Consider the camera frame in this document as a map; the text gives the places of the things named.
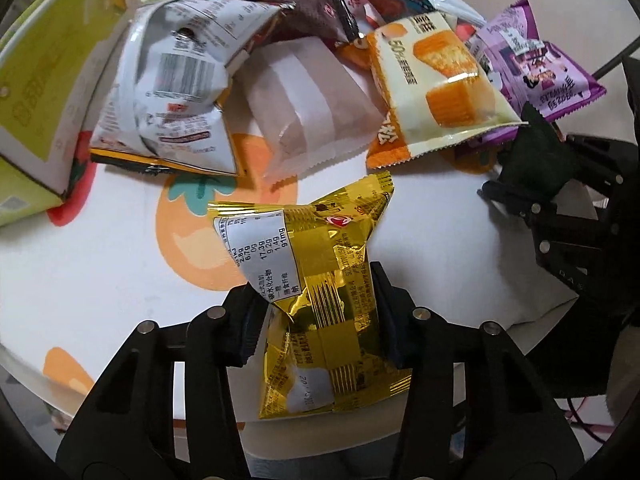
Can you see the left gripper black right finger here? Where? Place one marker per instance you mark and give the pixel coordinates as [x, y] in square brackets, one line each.
[474, 409]

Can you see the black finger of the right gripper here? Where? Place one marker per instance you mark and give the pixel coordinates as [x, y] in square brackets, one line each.
[534, 168]

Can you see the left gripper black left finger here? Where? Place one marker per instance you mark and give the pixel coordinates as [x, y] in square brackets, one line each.
[162, 408]

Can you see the purple snack packet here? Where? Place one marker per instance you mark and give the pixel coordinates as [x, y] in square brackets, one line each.
[528, 69]

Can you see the gold foil snack packet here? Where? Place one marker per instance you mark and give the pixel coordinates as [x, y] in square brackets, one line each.
[310, 262]

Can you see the cream orange cake snack packet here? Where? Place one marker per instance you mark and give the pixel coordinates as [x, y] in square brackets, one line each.
[437, 94]

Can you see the white persimmon print cloth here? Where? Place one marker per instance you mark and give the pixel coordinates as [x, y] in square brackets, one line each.
[142, 248]

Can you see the translucent pink snack packet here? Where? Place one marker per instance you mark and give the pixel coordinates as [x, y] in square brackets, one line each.
[306, 105]

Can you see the white barcode snack packet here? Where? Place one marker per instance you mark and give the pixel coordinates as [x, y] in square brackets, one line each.
[164, 110]

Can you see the green cardboard storage box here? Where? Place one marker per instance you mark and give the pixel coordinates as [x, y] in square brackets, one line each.
[52, 57]

